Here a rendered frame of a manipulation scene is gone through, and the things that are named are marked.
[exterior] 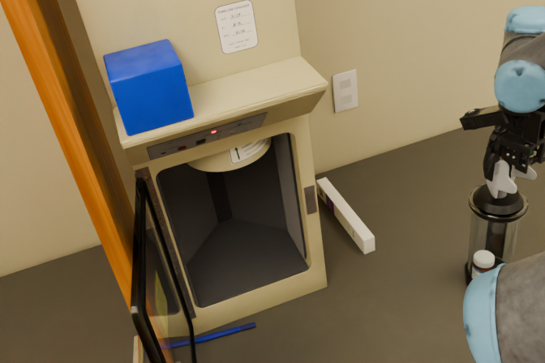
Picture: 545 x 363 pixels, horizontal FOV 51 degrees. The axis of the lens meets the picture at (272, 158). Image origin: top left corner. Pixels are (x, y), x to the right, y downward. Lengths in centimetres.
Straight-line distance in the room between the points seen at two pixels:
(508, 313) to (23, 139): 113
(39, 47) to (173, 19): 21
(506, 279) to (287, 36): 53
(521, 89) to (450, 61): 87
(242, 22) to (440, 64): 89
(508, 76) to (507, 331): 38
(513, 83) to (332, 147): 87
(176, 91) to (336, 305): 66
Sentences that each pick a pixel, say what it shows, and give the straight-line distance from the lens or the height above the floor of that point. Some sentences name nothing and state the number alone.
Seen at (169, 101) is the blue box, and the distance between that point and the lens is 82.
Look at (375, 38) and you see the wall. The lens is 155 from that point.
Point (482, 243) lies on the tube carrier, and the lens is 122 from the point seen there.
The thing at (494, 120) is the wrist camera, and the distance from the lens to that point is 107.
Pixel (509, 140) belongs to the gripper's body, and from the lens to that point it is 105.
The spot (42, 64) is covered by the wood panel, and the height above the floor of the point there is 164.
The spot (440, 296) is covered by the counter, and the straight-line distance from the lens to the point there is 130.
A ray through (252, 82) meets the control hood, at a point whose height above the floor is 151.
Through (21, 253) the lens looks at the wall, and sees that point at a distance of 163.
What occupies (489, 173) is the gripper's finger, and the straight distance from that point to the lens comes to 111.
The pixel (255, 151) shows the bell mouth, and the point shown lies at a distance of 106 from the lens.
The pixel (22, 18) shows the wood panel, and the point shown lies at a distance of 78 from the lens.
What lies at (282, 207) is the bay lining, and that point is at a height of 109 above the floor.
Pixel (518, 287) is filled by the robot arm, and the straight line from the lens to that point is 60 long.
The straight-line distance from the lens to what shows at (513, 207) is 117.
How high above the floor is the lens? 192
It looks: 35 degrees down
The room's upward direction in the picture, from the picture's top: 9 degrees counter-clockwise
